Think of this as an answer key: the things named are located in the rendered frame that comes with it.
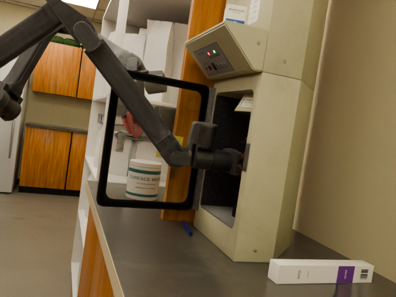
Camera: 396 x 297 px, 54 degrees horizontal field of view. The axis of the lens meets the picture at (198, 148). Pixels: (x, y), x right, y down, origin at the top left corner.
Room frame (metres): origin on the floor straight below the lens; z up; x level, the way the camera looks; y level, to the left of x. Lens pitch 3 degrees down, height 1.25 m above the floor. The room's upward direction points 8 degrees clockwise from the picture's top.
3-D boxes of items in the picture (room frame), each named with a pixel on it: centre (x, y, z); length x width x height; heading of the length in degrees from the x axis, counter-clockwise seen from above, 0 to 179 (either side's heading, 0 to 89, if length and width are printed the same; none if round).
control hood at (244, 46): (1.08, -0.02, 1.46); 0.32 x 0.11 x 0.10; 20
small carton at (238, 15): (1.02, -0.04, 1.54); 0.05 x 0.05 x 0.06; 5
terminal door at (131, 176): (1.18, 0.13, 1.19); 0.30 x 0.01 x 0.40; 114
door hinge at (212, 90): (1.24, -0.02, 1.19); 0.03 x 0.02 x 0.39; 20
